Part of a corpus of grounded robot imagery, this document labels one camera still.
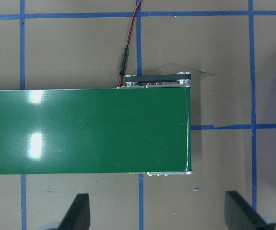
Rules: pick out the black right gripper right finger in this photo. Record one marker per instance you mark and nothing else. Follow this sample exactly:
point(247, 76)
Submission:
point(239, 215)

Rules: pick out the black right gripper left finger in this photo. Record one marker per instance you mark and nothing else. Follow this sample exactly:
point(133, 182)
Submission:
point(78, 215)

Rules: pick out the green conveyor belt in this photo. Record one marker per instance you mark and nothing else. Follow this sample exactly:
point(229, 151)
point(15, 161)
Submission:
point(141, 127)

